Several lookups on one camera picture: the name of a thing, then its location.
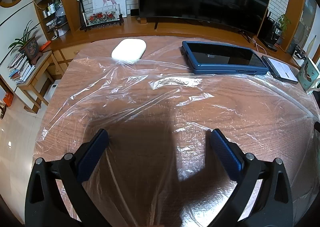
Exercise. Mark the white oval device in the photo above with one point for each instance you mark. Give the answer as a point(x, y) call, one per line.
point(128, 49)

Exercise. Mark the pale leaf-shaped ornament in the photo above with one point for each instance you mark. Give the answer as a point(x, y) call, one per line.
point(310, 45)

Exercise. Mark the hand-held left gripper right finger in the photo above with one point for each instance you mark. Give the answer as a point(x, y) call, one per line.
point(225, 151)

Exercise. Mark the white bathroom scale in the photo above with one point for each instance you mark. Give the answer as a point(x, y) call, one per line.
point(52, 89)

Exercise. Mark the clear plastic film sheet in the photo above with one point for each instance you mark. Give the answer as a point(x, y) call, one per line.
point(150, 96)

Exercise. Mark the tablet in blue case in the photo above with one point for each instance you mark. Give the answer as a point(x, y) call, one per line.
point(220, 56)

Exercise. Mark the wooden television cabinet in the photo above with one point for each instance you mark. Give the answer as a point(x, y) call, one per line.
point(75, 41)

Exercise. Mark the orange item on floor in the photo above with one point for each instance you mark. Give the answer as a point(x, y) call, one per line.
point(8, 99)

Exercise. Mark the black smartphone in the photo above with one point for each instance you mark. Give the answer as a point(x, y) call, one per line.
point(282, 70)

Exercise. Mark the potted plant in dark pot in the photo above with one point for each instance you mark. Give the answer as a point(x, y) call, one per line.
point(31, 49)

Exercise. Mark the black coffee machine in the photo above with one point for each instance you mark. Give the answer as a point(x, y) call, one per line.
point(271, 31)

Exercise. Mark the small wooden side table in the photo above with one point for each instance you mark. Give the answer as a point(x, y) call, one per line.
point(42, 61)

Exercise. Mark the framed red flower panel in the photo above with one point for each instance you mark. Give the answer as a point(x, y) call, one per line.
point(102, 18)

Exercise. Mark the teal patterned mug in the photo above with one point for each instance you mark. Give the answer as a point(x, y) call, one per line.
point(308, 74)

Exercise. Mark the small green houseplant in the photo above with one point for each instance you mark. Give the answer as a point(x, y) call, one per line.
point(283, 21)

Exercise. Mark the dark helmet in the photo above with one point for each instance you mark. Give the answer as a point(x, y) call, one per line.
point(60, 16)

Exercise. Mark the stack of books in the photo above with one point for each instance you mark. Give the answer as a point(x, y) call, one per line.
point(21, 71)

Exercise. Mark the white desk organizer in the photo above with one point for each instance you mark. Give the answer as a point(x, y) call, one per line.
point(299, 56)

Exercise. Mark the small black box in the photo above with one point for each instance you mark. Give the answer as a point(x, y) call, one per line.
point(134, 13)

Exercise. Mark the orange tool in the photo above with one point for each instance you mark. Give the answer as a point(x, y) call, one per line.
point(45, 45)

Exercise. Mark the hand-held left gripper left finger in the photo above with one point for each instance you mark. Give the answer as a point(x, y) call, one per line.
point(92, 151)

